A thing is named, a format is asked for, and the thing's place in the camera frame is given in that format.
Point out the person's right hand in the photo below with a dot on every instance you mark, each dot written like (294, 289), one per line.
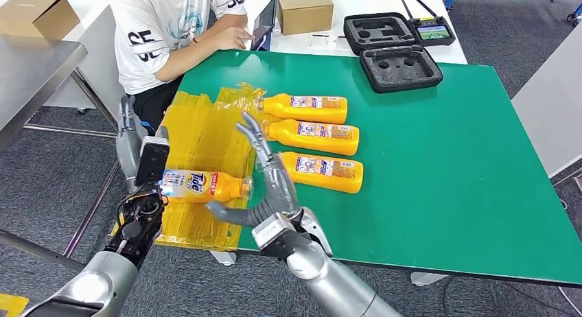
(232, 38)

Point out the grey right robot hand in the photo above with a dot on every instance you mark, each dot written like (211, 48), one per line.
(279, 192)

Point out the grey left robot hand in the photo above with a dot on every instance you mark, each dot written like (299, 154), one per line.
(129, 146)

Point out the orange detergent bottle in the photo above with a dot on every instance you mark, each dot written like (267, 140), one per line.
(336, 181)
(318, 145)
(300, 115)
(223, 187)

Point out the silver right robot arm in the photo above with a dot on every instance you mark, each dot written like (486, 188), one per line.
(327, 278)

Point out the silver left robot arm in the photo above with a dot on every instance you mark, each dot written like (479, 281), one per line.
(104, 278)

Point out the dark tablet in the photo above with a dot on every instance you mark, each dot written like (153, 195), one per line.
(263, 26)

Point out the yellow plastic sheet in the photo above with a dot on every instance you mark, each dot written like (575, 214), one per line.
(204, 137)

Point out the cardboard box with yellow label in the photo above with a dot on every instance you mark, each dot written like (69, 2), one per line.
(303, 9)

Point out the person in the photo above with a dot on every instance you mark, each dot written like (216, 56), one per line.
(154, 24)

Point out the black pen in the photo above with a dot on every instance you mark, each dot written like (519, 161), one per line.
(328, 36)

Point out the clear plastic stand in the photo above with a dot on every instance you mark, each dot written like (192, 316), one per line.
(328, 43)

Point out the steel table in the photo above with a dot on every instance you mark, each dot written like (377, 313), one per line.
(32, 74)

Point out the plain cardboard box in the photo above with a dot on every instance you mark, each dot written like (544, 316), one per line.
(36, 16)

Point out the black foam-lined case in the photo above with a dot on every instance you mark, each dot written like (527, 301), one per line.
(401, 77)

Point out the black remote controller with screen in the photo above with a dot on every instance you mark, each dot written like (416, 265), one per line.
(433, 33)

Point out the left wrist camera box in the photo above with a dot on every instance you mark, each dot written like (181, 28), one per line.
(152, 162)

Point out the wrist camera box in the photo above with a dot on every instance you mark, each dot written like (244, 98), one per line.
(273, 237)
(152, 162)

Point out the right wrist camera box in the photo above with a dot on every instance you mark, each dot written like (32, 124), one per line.
(273, 237)

